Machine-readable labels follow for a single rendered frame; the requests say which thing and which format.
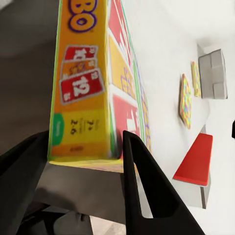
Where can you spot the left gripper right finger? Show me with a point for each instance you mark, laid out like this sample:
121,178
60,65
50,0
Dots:
169,214

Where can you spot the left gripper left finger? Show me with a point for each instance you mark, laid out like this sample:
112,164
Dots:
20,170

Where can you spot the board game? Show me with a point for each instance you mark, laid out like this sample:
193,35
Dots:
97,87

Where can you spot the swivel chair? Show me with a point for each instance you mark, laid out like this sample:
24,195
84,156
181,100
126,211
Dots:
195,166

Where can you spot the desk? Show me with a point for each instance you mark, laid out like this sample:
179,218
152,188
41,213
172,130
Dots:
164,51

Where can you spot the jigsaw puzzle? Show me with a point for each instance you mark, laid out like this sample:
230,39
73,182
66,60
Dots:
185,106
196,79

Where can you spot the toy box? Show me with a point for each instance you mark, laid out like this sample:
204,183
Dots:
212,75

